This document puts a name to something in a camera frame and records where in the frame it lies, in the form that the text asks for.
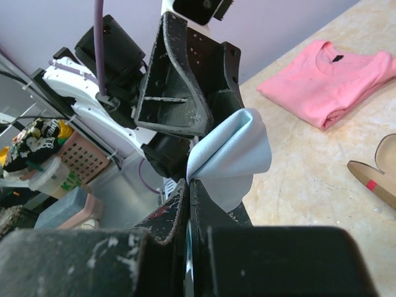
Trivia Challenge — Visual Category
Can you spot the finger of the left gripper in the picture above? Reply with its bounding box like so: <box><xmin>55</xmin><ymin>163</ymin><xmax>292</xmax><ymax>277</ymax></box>
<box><xmin>135</xmin><ymin>12</ymin><xmax>213</xmax><ymax>136</ymax></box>

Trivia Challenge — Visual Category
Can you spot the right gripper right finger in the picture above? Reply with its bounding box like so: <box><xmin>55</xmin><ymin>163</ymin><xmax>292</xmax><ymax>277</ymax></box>
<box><xmin>189</xmin><ymin>180</ymin><xmax>378</xmax><ymax>296</ymax></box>

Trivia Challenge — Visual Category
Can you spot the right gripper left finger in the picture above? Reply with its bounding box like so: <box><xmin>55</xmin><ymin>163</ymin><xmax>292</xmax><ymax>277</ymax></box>
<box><xmin>1</xmin><ymin>179</ymin><xmax>189</xmax><ymax>296</ymax></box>

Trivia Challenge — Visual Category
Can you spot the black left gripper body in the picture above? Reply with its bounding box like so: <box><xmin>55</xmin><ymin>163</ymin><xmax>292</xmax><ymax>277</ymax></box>
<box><xmin>142</xmin><ymin>28</ymin><xmax>244</xmax><ymax>178</ymax></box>

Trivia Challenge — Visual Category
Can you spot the small light blue cloth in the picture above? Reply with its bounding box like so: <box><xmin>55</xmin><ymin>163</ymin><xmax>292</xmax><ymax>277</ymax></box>
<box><xmin>186</xmin><ymin>108</ymin><xmax>272</xmax><ymax>212</ymax></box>

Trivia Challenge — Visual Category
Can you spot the plaid brown glasses case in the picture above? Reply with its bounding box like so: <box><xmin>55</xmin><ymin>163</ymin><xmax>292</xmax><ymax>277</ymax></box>
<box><xmin>347</xmin><ymin>134</ymin><xmax>396</xmax><ymax>210</ymax></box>

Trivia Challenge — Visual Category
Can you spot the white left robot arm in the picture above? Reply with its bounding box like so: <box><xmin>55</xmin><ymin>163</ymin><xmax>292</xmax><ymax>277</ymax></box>
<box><xmin>33</xmin><ymin>12</ymin><xmax>243</xmax><ymax>180</ymax></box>

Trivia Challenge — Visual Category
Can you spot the pink perforated basket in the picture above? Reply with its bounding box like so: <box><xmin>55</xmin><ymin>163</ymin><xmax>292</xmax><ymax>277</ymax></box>
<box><xmin>56</xmin><ymin>131</ymin><xmax>110</xmax><ymax>184</ymax></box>

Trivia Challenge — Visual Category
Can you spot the folded pink t-shirt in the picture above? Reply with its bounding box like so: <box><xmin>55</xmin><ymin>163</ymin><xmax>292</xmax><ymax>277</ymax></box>
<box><xmin>257</xmin><ymin>40</ymin><xmax>395</xmax><ymax>130</ymax></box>

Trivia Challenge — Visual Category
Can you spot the plastic iced drink cup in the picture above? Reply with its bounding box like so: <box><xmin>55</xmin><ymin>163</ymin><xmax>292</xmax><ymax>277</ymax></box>
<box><xmin>28</xmin><ymin>156</ymin><xmax>82</xmax><ymax>199</ymax></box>

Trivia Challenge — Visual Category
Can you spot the black floral fabric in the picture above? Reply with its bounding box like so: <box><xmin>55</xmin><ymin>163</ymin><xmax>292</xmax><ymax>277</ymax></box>
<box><xmin>1</xmin><ymin>118</ymin><xmax>74</xmax><ymax>173</ymax></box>

